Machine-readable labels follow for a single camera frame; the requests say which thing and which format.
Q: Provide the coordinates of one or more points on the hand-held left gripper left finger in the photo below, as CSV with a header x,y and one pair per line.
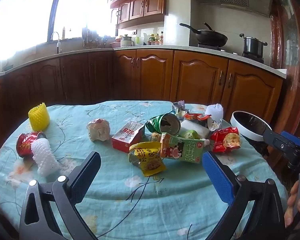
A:
x,y
87,172

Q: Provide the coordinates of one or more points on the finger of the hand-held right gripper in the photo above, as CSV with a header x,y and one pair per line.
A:
x,y
277,143
293,138

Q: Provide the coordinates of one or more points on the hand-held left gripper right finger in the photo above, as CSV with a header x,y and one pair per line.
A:
x,y
217,177

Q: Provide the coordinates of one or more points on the white rimmed waste bin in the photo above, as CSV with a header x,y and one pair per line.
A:
x,y
250,123

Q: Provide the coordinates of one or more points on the red snack packet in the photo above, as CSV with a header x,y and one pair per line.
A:
x,y
225,140

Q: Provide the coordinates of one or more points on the white paper wrapper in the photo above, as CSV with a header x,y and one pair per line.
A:
x,y
98,130

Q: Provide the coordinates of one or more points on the green milk carton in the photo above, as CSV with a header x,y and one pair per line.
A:
x,y
182,147

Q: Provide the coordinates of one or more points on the tall white foam fruit net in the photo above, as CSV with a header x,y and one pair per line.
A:
x,y
43,155

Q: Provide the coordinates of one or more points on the red carton box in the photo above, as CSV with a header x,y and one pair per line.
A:
x,y
126,136

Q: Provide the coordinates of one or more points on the yellow snack packet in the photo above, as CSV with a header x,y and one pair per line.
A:
x,y
147,160

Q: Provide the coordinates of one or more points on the red drink can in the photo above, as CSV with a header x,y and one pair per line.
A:
x,y
26,142

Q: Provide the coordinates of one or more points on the yellow foam fruit net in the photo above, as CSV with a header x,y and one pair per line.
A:
x,y
38,118

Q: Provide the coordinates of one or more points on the crushed green drink can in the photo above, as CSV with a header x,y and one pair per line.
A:
x,y
157,123

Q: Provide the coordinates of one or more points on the light blue floral tablecloth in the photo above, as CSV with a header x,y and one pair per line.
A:
x,y
130,205

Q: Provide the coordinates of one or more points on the torn red foil wrapper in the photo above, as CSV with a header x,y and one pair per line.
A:
x,y
196,117

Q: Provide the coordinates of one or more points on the round white foam fruit net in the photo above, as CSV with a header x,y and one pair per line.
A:
x,y
215,112

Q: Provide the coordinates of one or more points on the crumpled purple foil wrapper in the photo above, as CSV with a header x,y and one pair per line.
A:
x,y
180,108

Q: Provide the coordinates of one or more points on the wooden glass door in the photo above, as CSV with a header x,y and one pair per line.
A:
x,y
290,42

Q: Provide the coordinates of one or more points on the wooden lower cabinets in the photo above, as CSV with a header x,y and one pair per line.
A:
x,y
197,80

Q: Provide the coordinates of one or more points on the wooden cabinets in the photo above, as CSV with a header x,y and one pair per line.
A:
x,y
197,80
145,5

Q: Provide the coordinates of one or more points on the steel cooking pot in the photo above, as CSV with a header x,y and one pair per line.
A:
x,y
252,46

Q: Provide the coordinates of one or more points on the black gas stove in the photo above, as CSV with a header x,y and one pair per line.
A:
x,y
207,46

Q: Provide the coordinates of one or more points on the black wok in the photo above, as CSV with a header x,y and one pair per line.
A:
x,y
212,38

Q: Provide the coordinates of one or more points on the curved sink faucet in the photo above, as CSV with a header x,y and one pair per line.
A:
x,y
58,45

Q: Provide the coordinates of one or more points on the white electric cooker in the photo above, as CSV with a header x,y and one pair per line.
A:
x,y
126,42

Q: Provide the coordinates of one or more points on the white kitchen countertop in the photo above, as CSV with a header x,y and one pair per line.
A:
x,y
165,47

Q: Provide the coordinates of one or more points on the pale green cup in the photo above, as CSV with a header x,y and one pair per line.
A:
x,y
138,40

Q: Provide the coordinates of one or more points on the row of condiment bottles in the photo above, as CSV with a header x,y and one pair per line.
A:
x,y
156,40

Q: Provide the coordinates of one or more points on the kitchen window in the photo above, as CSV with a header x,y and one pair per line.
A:
x,y
27,17

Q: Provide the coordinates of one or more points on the wooden upper cabinets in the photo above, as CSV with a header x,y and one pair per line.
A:
x,y
145,5

